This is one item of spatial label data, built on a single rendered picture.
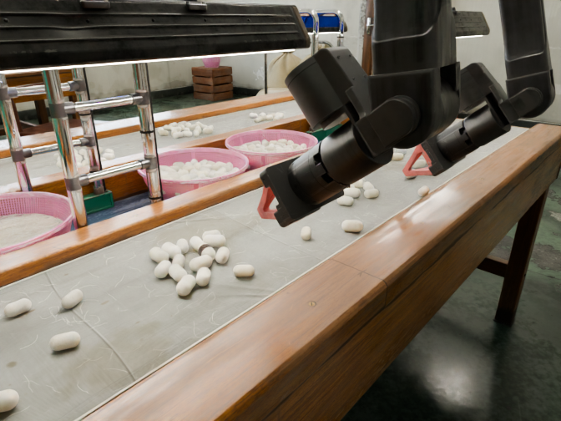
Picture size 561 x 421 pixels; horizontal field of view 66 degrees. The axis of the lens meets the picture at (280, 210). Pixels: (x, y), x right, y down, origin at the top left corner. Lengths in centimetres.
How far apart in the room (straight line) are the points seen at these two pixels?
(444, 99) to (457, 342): 145
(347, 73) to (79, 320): 44
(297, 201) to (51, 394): 32
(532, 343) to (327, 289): 139
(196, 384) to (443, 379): 125
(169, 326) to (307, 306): 17
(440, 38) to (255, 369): 35
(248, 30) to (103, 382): 53
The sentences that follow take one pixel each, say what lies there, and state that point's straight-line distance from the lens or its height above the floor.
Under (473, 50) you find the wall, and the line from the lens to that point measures 537.
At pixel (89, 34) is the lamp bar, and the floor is 107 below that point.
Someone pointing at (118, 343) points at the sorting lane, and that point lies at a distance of 56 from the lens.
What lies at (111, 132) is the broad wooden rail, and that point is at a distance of 152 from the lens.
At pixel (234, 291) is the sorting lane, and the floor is 74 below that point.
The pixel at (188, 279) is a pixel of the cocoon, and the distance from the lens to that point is 62.
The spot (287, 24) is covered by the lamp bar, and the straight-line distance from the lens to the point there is 80.
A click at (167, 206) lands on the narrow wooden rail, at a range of 84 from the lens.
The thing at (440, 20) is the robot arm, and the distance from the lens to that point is 39.
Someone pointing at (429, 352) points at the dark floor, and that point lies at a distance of 171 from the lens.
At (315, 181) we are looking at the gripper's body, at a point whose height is 93.
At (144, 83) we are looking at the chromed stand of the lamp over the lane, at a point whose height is 99.
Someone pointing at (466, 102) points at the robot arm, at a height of 96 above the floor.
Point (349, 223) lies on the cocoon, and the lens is 77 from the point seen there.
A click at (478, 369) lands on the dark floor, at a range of 171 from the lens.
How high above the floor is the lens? 109
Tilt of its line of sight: 24 degrees down
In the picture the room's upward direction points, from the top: straight up
